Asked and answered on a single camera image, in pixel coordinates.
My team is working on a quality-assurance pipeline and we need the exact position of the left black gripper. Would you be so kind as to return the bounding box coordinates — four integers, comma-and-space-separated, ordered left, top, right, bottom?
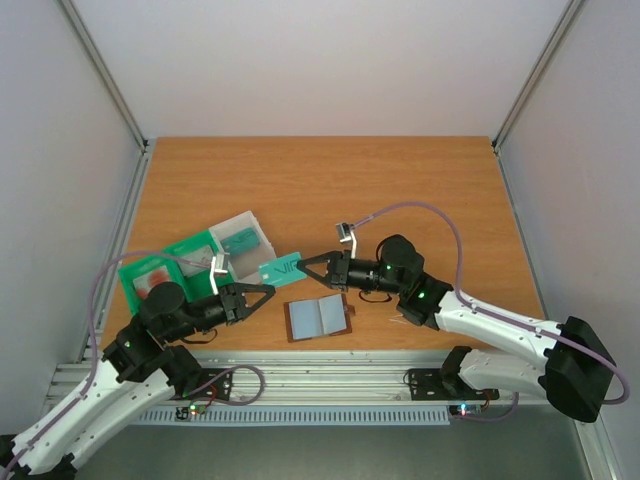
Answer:
165, 282, 277, 342

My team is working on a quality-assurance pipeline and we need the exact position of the brown leather card holder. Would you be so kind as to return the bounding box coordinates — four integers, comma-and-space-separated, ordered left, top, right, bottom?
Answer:
284, 294, 355, 343

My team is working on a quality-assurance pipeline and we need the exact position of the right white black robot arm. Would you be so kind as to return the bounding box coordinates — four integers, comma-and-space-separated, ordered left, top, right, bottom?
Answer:
297, 235, 615, 423

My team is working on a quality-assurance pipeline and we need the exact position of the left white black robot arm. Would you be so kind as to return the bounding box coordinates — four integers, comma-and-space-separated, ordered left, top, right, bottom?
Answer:
1, 282, 275, 479

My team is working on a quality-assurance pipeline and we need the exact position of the grey card in green tray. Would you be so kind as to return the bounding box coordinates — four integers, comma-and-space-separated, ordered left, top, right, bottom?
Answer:
179, 245, 214, 278

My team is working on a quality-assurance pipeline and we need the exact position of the teal card in white tray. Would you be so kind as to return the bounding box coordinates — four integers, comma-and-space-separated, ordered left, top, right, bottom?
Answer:
220, 227, 261, 256

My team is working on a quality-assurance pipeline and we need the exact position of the green plastic organizer tray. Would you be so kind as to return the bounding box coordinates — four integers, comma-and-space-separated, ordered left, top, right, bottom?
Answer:
119, 230, 221, 315

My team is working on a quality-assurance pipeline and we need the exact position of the white translucent tray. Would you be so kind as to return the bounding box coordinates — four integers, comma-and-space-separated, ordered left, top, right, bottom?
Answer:
209, 210, 277, 284

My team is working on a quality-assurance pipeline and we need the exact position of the left small circuit board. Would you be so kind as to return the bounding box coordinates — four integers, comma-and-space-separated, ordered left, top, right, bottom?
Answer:
174, 404, 208, 422

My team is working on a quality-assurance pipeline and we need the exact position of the small circuit board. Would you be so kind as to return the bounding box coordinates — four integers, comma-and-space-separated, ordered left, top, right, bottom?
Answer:
174, 404, 208, 422
449, 403, 488, 417

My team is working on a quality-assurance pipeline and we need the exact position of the right small circuit board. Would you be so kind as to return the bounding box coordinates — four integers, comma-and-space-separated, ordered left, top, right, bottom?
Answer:
449, 403, 488, 417

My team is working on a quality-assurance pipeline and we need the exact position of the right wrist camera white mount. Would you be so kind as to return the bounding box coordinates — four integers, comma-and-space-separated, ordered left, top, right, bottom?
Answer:
336, 222, 358, 259

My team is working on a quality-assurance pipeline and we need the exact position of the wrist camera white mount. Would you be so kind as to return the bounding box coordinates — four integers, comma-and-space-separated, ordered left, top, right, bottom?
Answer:
336, 222, 358, 259
208, 253, 229, 295

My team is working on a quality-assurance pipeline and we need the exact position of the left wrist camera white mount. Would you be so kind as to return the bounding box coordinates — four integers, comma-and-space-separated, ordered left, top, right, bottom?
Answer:
208, 253, 229, 295

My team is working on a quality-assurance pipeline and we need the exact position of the aluminium front rail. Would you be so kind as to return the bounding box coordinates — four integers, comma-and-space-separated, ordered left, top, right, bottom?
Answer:
44, 349, 556, 407

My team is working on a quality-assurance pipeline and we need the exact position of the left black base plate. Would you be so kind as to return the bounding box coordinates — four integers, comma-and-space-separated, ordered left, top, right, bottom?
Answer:
172, 368, 233, 401

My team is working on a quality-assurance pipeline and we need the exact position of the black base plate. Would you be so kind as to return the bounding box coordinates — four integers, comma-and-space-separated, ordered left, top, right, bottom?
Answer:
403, 368, 500, 401
172, 368, 233, 401

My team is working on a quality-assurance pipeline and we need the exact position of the slotted grey cable duct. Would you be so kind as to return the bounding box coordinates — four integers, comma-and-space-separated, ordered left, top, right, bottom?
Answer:
133, 405, 450, 428

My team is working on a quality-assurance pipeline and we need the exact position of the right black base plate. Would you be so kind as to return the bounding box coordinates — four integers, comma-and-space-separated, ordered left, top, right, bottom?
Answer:
403, 368, 500, 401

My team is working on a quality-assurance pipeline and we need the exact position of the left aluminium frame post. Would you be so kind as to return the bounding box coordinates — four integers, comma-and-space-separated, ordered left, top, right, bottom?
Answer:
56, 0, 148, 153

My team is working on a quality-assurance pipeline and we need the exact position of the aluminium frame post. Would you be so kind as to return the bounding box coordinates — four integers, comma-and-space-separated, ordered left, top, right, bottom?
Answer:
492, 0, 586, 155
56, 0, 148, 153

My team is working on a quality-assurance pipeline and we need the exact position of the right aluminium frame post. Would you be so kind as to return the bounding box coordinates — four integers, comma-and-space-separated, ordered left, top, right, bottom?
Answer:
492, 0, 586, 155

